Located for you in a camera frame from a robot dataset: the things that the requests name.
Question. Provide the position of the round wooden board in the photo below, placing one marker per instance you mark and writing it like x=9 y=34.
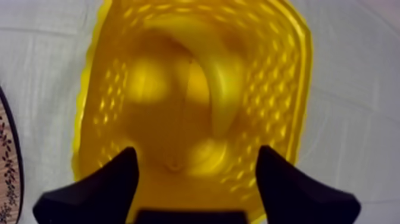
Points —
x=7 y=165

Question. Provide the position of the yellow plastic basket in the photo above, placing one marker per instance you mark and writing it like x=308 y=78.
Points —
x=150 y=125

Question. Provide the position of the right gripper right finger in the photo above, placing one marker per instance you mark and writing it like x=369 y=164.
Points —
x=290 y=194

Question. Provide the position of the yellow toy banana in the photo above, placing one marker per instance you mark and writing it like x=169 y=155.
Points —
x=223 y=84

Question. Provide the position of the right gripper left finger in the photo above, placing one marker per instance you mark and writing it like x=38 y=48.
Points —
x=100 y=194

